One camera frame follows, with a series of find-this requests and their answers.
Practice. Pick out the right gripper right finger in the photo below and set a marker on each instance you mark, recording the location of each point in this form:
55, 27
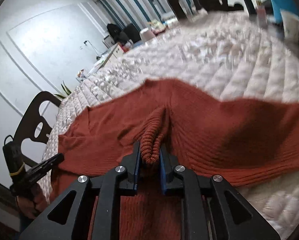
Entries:
211, 208

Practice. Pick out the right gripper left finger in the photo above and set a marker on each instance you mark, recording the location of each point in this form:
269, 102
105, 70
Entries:
90, 207

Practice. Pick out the rust red knit sweater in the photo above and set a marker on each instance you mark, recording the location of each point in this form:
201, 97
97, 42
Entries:
253, 144

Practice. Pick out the person left hand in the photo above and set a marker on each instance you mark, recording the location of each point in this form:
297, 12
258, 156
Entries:
34, 205

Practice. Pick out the black chair left side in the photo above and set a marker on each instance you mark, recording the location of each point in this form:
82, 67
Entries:
33, 125

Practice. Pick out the green plant leaves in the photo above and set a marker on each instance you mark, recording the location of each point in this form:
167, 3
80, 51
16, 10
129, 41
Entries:
66, 90

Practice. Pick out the quilted beige floral table cover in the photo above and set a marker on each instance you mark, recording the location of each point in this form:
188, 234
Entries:
224, 54

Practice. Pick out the white low cabinet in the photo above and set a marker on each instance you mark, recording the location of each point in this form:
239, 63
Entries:
109, 57

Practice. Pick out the black backpack left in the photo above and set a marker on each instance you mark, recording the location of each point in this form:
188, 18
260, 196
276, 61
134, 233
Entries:
116, 33

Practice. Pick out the black speaker box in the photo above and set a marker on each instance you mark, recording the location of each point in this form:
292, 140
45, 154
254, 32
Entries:
132, 32

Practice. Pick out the pink bucket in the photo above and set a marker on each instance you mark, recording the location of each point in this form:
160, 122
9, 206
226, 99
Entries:
146, 34

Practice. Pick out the white paper cup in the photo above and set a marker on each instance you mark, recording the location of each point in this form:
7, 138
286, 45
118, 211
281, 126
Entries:
290, 25

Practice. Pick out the striped blue white curtains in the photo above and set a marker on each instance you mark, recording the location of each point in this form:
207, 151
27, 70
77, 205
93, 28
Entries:
137, 12

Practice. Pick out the small pink perfume bottle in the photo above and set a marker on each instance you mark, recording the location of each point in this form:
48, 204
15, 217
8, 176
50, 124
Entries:
261, 16

